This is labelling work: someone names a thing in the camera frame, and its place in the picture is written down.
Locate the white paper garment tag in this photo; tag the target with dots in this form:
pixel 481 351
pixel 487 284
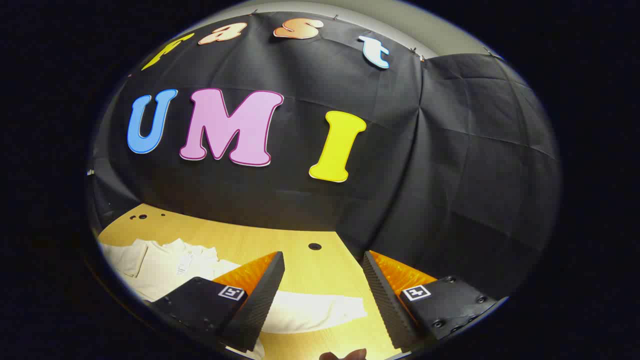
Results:
pixel 184 265

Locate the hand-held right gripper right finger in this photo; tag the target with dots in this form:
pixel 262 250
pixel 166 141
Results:
pixel 387 305

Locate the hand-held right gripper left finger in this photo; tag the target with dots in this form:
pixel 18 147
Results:
pixel 260 305

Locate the black backdrop cloth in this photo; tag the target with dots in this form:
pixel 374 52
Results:
pixel 300 200

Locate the cream white polo shirt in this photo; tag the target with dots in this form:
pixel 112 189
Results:
pixel 165 270

